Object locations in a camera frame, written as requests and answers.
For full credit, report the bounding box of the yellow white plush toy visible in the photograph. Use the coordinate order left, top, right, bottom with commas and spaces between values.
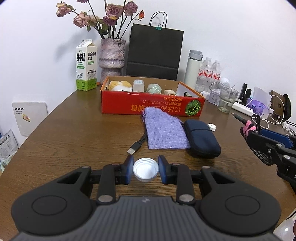
107, 81, 132, 92

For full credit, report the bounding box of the pink black cable bundle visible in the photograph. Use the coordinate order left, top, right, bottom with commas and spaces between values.
232, 112, 262, 140

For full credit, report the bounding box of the white round plastic lid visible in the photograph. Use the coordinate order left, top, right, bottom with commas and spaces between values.
133, 158, 159, 182

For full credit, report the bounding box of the purple fabric drawstring bag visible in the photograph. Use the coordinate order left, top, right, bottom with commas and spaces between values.
143, 107, 190, 150

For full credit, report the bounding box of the clear drinking glass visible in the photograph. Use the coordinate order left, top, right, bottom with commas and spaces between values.
218, 87, 239, 114

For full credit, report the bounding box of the white board against wall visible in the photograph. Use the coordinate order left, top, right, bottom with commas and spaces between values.
12, 102, 48, 137

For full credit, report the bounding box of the white power strip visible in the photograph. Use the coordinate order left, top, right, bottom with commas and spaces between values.
232, 102, 254, 117

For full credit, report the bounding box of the purple marbled vase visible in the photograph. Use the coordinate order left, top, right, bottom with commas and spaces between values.
98, 38, 126, 84

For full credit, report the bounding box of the white green milk carton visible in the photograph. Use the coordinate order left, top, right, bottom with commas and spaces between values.
75, 39, 98, 91

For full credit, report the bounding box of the clear water bottle left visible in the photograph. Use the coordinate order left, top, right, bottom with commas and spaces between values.
195, 57, 212, 92

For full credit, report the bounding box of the black paper bag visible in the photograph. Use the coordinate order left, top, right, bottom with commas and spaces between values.
125, 24, 184, 80

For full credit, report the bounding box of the purple plastic bag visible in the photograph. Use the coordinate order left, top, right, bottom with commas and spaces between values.
246, 98, 270, 120

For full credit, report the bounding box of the clear water bottle middle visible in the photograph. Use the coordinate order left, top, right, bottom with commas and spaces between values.
212, 60, 222, 81

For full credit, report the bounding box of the brown cardboard box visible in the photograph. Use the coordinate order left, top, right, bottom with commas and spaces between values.
269, 90, 292, 122

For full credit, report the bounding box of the white thermos bottle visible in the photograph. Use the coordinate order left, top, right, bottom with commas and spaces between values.
184, 50, 203, 89

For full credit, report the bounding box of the clear water bottle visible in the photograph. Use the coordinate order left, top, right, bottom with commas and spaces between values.
212, 60, 222, 81
195, 57, 212, 92

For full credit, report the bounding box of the navy blue zip pouch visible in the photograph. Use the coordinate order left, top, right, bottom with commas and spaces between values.
183, 120, 221, 159

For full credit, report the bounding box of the dried pink flower bouquet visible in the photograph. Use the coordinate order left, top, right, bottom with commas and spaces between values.
56, 1, 145, 40

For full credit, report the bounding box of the iridescent green ball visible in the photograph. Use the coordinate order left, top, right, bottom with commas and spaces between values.
147, 83, 162, 94

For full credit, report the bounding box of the red cardboard box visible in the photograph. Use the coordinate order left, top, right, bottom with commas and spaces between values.
100, 76, 205, 117

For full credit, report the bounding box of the black usb cable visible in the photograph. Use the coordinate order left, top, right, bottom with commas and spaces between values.
126, 131, 149, 155

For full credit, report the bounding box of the white printed tin box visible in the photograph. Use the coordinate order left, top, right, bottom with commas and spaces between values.
208, 89, 221, 106

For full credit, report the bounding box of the translucent white plastic box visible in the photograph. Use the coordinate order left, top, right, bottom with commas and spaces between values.
132, 79, 145, 92

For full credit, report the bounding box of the small white earbud case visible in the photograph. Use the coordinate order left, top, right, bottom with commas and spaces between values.
208, 123, 216, 132

